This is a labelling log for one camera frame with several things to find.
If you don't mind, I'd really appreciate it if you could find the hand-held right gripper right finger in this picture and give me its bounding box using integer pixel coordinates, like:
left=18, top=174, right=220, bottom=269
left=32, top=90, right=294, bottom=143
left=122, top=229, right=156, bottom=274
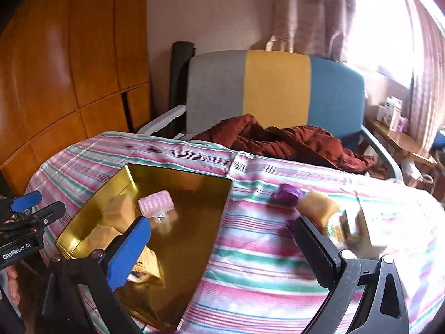
left=292, top=216, right=411, bottom=334

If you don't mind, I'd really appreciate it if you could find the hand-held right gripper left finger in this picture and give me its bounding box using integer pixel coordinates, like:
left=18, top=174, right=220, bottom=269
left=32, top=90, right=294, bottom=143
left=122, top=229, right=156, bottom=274
left=36, top=216, right=154, bottom=334

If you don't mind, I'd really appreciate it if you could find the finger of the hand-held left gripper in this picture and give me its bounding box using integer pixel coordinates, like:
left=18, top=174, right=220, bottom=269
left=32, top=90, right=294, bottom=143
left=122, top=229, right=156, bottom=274
left=0, top=191, right=43, bottom=213
left=0, top=201, right=66, bottom=234

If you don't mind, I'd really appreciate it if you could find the yellow sponge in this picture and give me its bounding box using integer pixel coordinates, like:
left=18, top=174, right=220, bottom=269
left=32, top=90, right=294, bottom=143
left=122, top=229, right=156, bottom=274
left=296, top=190, right=340, bottom=227

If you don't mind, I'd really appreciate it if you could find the purple packet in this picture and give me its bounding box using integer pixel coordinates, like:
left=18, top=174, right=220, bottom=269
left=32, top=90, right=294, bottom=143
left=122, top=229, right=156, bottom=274
left=273, top=183, right=305, bottom=207

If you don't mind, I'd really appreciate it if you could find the white cardboard box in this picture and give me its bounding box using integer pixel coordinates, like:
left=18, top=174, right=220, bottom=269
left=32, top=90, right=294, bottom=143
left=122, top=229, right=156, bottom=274
left=354, top=203, right=394, bottom=257

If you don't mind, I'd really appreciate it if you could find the gold tin box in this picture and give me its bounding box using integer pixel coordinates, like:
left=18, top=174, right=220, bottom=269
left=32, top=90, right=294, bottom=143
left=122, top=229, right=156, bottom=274
left=56, top=163, right=233, bottom=331

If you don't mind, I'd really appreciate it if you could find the person's left hand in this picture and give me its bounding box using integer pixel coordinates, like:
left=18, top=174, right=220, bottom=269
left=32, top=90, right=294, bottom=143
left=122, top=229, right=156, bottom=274
left=6, top=267, right=21, bottom=306

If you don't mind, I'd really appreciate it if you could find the noodle packet with green label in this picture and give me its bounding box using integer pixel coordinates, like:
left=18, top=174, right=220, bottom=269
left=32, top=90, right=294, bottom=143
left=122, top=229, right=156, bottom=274
left=325, top=212, right=352, bottom=248

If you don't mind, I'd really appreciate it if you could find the yellow packet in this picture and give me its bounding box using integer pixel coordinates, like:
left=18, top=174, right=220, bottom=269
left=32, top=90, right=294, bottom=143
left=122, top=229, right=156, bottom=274
left=81, top=224, right=164, bottom=284

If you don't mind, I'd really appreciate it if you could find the red-brown jacket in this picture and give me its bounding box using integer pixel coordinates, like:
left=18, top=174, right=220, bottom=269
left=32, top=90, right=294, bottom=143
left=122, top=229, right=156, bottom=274
left=191, top=114, right=378, bottom=175

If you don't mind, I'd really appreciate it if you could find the wooden side table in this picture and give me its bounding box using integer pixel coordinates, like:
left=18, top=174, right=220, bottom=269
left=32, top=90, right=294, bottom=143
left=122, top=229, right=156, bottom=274
left=364, top=116, right=439, bottom=169

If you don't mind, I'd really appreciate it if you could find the wooden wardrobe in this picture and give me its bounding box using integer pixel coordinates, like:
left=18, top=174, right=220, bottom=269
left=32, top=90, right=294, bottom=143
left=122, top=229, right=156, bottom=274
left=0, top=0, right=152, bottom=195

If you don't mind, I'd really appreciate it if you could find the tall white carton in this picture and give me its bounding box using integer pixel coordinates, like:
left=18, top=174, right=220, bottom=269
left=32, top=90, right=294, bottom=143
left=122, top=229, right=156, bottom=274
left=384, top=96, right=404, bottom=132

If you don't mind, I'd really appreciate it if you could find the blue round container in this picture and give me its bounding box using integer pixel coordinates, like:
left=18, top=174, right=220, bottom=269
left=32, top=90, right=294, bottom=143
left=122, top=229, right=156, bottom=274
left=430, top=131, right=445, bottom=154

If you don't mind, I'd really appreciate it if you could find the grey yellow blue chair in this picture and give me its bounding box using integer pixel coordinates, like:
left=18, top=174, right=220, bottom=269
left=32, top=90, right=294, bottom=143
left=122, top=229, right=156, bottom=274
left=135, top=49, right=404, bottom=182

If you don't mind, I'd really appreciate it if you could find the pink patterned curtain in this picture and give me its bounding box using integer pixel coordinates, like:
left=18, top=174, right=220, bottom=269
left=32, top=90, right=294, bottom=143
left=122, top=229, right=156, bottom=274
left=266, top=0, right=357, bottom=61
left=396, top=0, right=445, bottom=159

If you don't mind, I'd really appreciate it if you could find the window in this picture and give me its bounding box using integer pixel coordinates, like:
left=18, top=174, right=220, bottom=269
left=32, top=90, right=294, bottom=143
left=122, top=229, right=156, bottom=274
left=348, top=0, right=416, bottom=89

